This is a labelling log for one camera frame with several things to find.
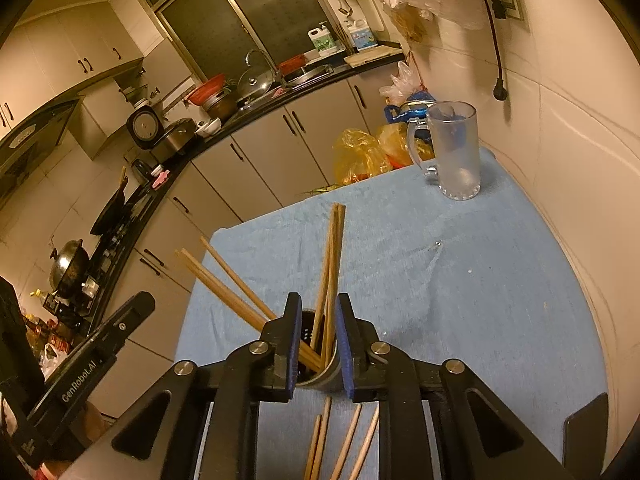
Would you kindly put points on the wok with lid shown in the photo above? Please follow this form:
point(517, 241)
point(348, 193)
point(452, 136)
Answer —
point(70, 267)

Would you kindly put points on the kitchen sink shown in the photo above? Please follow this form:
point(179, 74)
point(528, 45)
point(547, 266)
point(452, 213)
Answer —
point(310, 74)

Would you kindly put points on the blue tablecloth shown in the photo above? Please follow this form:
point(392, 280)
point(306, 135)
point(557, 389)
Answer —
point(450, 285)

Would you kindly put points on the chrome faucet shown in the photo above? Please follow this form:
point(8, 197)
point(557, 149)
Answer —
point(260, 57)

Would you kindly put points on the wooden cutting board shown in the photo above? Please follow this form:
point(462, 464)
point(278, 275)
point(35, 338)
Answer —
point(372, 56)

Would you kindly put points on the rice cooker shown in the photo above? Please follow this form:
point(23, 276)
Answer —
point(150, 130)

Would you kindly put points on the white lower kitchen cabinets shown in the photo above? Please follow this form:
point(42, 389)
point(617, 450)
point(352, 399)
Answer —
point(270, 160)

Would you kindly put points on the yellow plastic bag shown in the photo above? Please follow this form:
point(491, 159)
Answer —
point(360, 160)
point(405, 145)

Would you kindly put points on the white bottle green label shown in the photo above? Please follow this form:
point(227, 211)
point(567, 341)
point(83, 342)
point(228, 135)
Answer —
point(322, 40)

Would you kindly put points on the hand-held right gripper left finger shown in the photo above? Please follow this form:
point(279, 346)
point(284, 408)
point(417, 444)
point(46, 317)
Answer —
point(291, 360)

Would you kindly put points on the black flat panel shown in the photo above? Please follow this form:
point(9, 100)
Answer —
point(585, 440)

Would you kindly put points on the white plastic bag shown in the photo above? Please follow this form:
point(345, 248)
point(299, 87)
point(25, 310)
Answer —
point(52, 360)
point(400, 82)

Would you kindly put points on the range hood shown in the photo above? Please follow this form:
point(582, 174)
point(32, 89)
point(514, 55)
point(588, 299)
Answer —
point(35, 145)

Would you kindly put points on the red plastic basin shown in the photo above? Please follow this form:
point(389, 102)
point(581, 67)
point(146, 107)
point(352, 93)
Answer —
point(292, 65)

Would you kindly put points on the row of wooden chopsticks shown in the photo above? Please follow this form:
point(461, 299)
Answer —
point(348, 437)

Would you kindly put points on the black kitchen countertop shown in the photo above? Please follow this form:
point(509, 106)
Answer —
point(160, 200)

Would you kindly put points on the clear glass mug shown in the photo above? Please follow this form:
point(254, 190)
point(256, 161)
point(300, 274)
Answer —
point(457, 155)

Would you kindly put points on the blue plastic bag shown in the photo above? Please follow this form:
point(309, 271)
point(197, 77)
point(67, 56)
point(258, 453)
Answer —
point(412, 110)

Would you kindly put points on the red colander basket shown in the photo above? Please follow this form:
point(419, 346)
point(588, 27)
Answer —
point(206, 91)

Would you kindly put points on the dark kitchen window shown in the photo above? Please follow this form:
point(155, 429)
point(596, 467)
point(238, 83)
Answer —
point(250, 10)

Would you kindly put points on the white upper kitchen cabinets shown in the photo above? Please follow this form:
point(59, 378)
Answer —
point(75, 40)

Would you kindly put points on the metal cooking pot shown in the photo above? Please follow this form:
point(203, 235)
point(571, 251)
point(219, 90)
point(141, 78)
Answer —
point(222, 106)

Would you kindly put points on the glass pot lid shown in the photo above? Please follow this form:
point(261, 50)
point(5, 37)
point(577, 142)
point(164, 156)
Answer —
point(256, 85)

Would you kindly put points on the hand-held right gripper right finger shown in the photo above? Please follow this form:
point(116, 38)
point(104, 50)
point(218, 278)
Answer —
point(346, 360)

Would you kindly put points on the light wooden chopstick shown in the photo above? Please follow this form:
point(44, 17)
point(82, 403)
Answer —
point(237, 277)
point(325, 260)
point(335, 260)
point(220, 293)
point(223, 284)

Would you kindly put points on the cluster of condiment jars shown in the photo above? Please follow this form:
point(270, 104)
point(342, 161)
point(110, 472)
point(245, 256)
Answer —
point(50, 330)

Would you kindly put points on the white kitchen cabinets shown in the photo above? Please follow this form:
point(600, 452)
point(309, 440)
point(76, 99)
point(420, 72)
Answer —
point(75, 40)
point(270, 160)

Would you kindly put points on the black frying pan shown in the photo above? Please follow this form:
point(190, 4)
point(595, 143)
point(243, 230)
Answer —
point(110, 212)

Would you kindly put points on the black chopstick holder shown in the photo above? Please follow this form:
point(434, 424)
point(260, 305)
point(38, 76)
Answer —
point(306, 325)

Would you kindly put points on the white bottle blue label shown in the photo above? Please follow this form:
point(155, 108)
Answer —
point(362, 35)

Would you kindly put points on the gas stove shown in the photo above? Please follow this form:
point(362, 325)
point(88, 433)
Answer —
point(107, 260)

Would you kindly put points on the pink cloth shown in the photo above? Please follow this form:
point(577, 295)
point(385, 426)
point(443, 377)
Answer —
point(161, 179)

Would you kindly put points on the steel kettle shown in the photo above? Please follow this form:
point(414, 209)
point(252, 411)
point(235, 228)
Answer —
point(142, 170)

